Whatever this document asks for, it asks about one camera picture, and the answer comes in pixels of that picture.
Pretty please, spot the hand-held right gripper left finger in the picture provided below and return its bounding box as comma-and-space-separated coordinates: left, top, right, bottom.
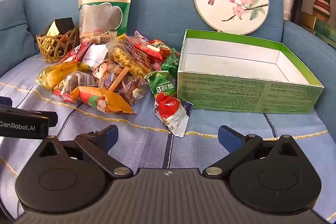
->
39, 125, 133, 179

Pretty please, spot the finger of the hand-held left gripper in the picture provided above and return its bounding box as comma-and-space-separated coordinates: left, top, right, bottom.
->
0, 106, 58, 128

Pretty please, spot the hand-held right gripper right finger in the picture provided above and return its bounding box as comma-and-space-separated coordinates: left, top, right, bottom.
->
204, 125, 298, 178

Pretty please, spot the green cardboard box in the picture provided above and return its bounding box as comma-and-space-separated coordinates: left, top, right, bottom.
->
177, 29, 325, 115

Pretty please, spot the yellow corn packet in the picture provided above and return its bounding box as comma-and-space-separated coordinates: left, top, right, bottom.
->
36, 61, 85, 90

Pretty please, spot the clear packet of red dates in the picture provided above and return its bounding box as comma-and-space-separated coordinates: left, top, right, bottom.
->
115, 76, 148, 105

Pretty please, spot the green packet with white print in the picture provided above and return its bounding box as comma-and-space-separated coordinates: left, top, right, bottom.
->
144, 70, 178, 99

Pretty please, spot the clear packet of yellow puffs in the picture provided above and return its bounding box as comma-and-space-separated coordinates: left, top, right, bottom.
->
107, 40, 152, 78

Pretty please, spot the red and beige snack packet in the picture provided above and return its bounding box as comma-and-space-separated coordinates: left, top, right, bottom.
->
131, 40, 172, 61

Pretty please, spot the striped blue blanket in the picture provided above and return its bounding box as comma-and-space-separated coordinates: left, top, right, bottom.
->
0, 52, 336, 222

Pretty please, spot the orange snack packet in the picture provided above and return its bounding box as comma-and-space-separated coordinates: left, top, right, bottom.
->
70, 86, 135, 115

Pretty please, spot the brown rice dumpling packet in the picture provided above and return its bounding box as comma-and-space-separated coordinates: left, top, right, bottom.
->
52, 70, 98, 103

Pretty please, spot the cookie packet with orange edge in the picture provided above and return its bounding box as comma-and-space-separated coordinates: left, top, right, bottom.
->
92, 59, 131, 91

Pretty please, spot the white packet with red ball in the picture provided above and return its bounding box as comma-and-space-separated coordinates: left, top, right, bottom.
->
154, 92, 194, 137

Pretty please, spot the wicker basket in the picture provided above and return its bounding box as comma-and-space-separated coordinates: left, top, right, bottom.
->
36, 25, 80, 64

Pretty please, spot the blue cushion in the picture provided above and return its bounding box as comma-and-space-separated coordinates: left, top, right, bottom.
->
0, 0, 40, 77

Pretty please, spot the dark green snack packet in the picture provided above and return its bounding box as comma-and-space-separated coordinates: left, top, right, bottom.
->
161, 49, 181, 78

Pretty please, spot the small black box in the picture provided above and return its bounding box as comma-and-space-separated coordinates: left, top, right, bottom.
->
54, 17, 75, 35

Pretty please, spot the blue sofa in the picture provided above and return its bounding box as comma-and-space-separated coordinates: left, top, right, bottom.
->
20, 0, 336, 140

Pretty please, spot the yellow green carton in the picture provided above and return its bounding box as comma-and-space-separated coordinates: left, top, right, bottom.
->
299, 13, 336, 50

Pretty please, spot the striped vase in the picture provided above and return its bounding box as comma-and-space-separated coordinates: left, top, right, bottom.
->
313, 0, 332, 22

